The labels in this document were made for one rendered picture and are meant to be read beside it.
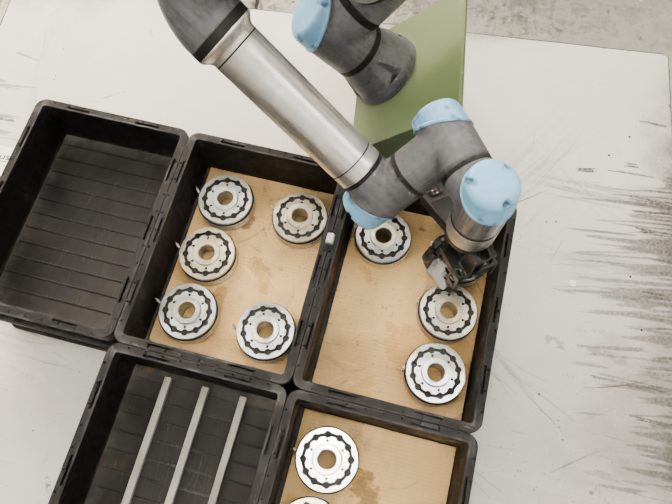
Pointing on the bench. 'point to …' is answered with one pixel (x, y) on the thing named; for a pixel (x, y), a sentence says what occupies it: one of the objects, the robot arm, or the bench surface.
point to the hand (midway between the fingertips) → (443, 262)
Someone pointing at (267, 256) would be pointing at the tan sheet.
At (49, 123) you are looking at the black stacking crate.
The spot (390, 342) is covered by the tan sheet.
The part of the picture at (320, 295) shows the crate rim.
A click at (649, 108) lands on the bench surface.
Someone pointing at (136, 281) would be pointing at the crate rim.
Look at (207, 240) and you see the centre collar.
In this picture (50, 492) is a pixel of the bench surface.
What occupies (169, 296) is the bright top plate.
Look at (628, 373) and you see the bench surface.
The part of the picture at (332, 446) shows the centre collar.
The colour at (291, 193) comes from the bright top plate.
